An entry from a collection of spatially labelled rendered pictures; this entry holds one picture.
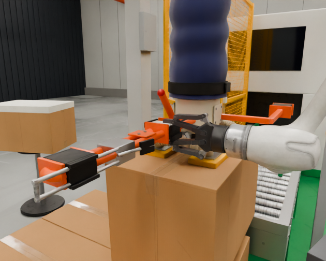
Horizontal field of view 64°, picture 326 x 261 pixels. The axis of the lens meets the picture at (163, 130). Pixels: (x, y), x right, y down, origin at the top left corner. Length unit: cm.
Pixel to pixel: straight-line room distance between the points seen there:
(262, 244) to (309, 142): 90
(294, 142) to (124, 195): 55
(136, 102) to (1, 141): 122
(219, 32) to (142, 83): 148
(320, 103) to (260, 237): 83
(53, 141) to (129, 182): 155
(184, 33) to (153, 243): 70
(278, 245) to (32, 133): 196
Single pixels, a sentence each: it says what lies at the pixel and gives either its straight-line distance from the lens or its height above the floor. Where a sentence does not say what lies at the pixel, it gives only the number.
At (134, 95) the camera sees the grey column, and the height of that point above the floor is 109.
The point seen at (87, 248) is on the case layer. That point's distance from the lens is 130.
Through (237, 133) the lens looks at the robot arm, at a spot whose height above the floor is 115.
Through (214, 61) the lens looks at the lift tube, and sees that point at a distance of 91.
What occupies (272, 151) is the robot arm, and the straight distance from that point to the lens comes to 65.
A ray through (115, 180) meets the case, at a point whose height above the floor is 94.
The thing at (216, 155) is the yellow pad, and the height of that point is 103.
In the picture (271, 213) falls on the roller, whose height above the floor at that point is 53.
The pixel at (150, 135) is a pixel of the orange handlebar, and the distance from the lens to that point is 69.
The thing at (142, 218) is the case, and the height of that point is 83.
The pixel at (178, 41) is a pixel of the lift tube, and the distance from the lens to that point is 92.
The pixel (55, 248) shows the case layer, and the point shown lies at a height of 54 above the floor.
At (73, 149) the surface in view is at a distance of 58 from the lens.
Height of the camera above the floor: 131
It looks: 13 degrees down
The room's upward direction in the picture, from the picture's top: straight up
